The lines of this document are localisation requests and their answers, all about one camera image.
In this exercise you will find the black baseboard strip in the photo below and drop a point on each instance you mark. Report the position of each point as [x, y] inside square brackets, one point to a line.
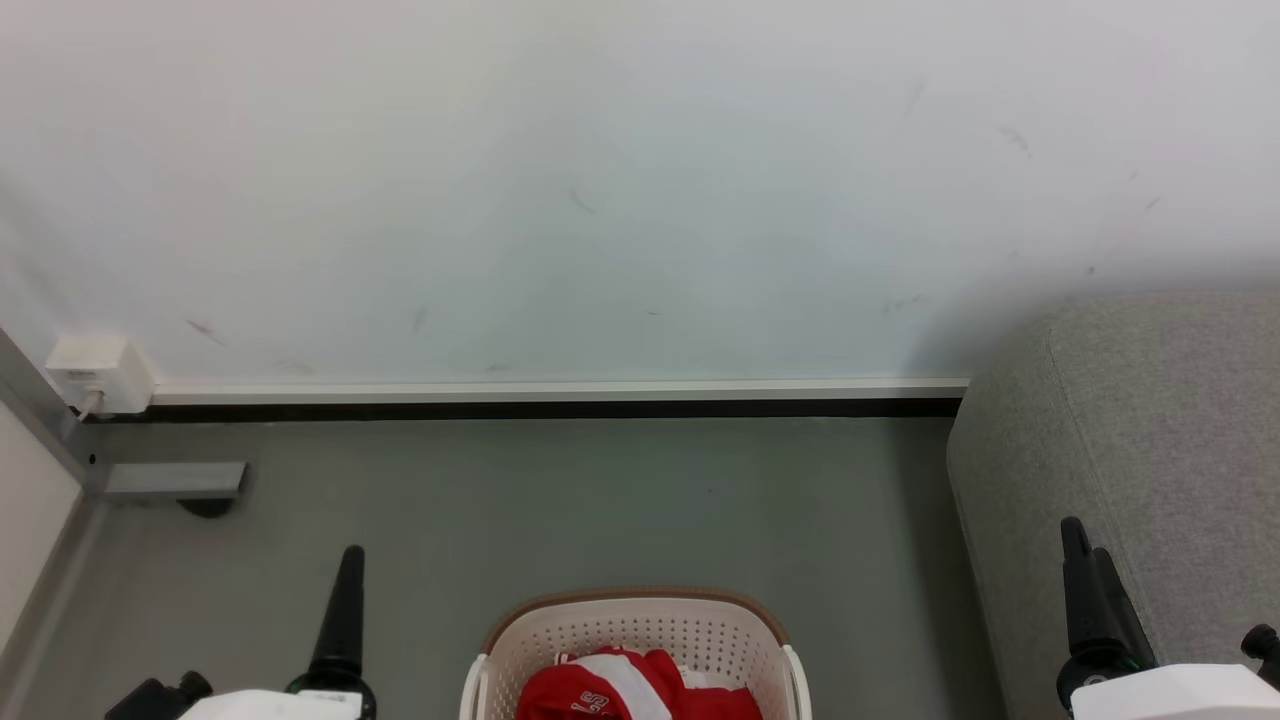
[520, 410]

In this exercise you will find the white wall socket box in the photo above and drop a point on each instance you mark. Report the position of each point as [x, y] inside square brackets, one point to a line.
[100, 370]

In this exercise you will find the white wall trunking strip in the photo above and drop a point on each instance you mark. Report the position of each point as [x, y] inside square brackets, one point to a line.
[560, 389]

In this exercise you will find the grey metal floor bracket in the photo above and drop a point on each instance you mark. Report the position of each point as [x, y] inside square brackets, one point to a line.
[175, 480]

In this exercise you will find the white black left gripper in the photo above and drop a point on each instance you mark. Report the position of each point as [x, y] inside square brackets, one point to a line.
[260, 706]

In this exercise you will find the red and white jersey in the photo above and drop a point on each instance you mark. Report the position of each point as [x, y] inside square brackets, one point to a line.
[640, 690]

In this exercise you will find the grey fabric sofa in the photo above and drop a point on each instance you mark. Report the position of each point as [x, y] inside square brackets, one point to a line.
[1160, 430]

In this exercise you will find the cream perforated laundry basket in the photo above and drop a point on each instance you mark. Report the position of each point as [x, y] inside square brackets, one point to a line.
[640, 625]

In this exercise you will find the grey metal frame foot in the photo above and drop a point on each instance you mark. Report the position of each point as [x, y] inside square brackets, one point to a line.
[30, 500]

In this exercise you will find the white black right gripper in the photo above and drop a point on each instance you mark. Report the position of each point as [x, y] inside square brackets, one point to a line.
[1170, 695]

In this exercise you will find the black round floor stopper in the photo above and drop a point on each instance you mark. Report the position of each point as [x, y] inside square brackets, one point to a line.
[207, 507]

